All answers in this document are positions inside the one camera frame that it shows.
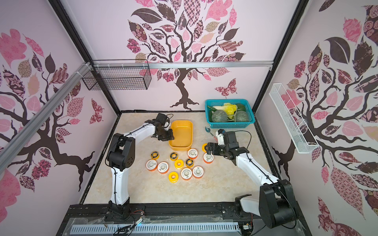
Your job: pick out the orange tape roll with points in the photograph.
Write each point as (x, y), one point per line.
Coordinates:
(208, 158)
(151, 165)
(192, 153)
(163, 167)
(186, 174)
(198, 172)

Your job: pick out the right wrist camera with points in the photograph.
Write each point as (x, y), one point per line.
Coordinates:
(220, 136)

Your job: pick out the yellow tape roll top right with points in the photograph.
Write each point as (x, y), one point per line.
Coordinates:
(204, 147)

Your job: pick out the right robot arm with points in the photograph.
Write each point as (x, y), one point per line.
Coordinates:
(276, 205)

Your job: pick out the yellow plastic storage box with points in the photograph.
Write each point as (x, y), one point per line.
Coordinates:
(183, 135)

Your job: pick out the white slotted cable duct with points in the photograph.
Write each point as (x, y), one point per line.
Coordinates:
(153, 228)

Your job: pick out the yellow black tape roll left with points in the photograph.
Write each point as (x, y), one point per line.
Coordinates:
(155, 155)

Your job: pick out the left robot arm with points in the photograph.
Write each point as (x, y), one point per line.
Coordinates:
(121, 156)

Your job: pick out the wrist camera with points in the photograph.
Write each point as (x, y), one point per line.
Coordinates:
(161, 119)
(220, 136)

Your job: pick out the yellow tape roll bottom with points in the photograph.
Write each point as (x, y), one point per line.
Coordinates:
(173, 177)

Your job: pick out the green melon left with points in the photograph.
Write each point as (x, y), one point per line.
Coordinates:
(219, 116)

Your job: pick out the yellow black tape roll middle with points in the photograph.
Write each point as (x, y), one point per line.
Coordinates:
(173, 156)

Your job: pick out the yellow tape roll centre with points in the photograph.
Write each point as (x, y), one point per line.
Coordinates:
(179, 164)

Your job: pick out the green melon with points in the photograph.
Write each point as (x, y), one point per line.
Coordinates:
(242, 117)
(219, 116)

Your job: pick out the green melon right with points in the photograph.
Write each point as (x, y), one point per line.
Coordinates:
(242, 117)

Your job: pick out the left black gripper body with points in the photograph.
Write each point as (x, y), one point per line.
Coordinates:
(164, 134)

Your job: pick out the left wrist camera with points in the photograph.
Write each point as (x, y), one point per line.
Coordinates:
(161, 119)

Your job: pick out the spoon with pink handle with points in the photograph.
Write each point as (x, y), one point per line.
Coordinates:
(208, 130)

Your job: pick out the black wire wall basket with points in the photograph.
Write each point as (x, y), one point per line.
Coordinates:
(118, 75)

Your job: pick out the yellow black tape roll right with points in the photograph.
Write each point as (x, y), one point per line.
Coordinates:
(189, 163)

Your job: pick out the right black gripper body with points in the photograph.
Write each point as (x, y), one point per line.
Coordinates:
(214, 148)

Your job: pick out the teal plastic basket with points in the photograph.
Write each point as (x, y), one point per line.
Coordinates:
(212, 105)

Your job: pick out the white wire wall shelf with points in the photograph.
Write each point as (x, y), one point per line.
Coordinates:
(286, 103)

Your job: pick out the yellow black tape roll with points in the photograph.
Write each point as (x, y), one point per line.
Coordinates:
(173, 156)
(155, 155)
(189, 163)

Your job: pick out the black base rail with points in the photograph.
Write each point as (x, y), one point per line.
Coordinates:
(226, 210)

